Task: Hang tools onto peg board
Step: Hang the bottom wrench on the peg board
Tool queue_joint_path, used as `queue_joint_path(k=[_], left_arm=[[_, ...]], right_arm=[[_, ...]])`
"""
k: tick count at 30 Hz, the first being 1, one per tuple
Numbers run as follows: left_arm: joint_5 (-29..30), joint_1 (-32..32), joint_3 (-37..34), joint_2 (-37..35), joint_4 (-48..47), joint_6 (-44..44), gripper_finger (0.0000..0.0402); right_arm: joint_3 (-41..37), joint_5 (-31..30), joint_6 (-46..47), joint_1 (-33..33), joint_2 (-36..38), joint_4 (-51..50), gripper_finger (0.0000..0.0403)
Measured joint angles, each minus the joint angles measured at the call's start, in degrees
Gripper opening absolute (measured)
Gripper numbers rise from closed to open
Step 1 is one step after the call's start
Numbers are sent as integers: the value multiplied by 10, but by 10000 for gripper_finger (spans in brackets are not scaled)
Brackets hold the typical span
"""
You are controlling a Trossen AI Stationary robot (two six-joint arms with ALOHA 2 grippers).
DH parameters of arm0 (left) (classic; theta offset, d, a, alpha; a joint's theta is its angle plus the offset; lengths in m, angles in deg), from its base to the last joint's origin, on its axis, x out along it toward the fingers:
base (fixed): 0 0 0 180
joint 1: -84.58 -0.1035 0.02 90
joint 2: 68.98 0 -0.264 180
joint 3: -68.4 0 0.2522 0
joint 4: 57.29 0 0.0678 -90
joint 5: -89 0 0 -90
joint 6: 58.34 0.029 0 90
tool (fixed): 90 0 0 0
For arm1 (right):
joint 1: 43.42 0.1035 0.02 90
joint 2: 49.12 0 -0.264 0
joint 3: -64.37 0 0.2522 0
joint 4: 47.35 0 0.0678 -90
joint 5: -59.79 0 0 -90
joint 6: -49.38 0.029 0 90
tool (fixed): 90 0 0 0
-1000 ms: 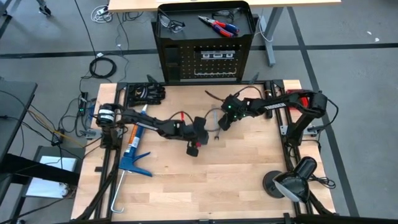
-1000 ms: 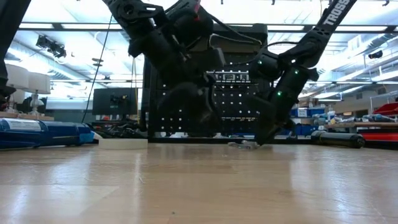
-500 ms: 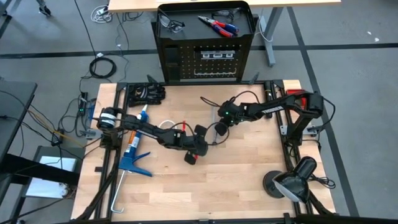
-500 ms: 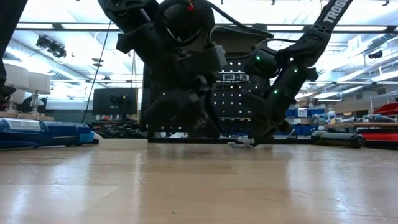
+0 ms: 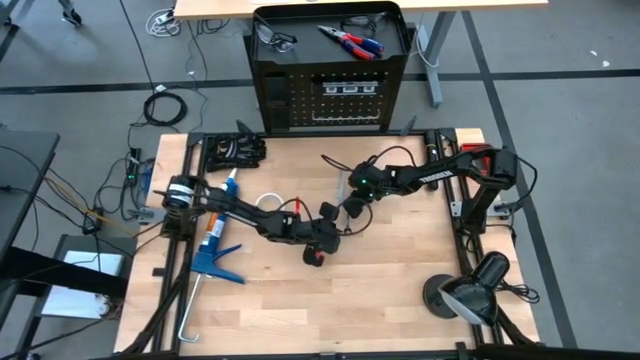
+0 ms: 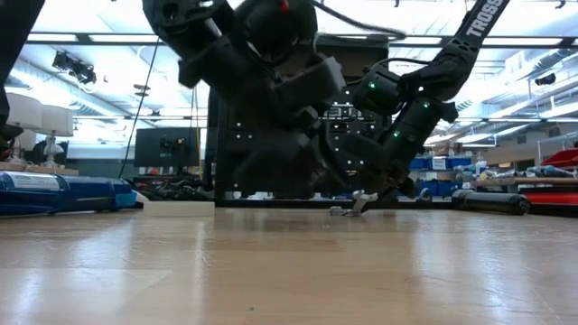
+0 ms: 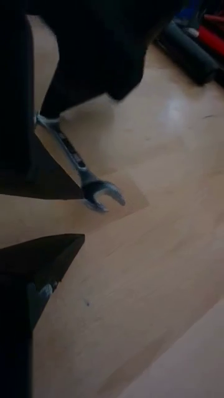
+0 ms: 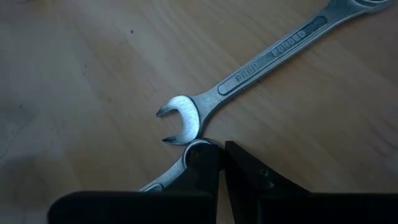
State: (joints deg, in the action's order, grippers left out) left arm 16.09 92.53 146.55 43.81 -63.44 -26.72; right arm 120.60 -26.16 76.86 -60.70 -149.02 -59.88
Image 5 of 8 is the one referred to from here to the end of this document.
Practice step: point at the black pegboard cart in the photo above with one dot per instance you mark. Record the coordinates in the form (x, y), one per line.
(300, 60)

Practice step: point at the wooden desk grey legs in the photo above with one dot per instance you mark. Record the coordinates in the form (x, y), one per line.
(210, 9)

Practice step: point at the blue caulking gun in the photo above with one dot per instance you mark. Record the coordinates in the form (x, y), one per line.
(215, 260)

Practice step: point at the black metal beam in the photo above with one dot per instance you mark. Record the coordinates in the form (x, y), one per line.
(60, 272)

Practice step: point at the black work gloves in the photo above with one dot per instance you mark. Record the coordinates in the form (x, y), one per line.
(235, 150)

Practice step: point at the silver combination wrench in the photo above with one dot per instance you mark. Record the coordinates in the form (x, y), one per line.
(342, 182)

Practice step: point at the black cylindrical flashlight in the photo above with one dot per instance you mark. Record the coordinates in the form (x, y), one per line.
(432, 150)

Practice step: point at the black frame safety glasses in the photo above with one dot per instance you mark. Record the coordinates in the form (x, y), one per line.
(362, 21)
(275, 40)

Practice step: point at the black desk lamp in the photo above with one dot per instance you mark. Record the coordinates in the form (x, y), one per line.
(475, 295)

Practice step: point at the black side table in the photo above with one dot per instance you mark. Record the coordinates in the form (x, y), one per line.
(25, 165)

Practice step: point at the white tape roll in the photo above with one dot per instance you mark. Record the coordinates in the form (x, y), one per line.
(270, 195)

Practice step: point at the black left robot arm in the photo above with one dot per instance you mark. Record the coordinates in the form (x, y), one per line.
(250, 217)

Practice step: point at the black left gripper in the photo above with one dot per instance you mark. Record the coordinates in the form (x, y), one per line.
(322, 237)

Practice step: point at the black aluminium table frame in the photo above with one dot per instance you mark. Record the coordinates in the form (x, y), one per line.
(325, 133)

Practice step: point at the red plastic bin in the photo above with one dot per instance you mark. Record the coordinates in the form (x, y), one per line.
(470, 146)

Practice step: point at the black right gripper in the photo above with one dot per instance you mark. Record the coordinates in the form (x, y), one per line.
(370, 182)

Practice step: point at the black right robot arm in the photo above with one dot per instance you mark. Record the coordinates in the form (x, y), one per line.
(435, 175)

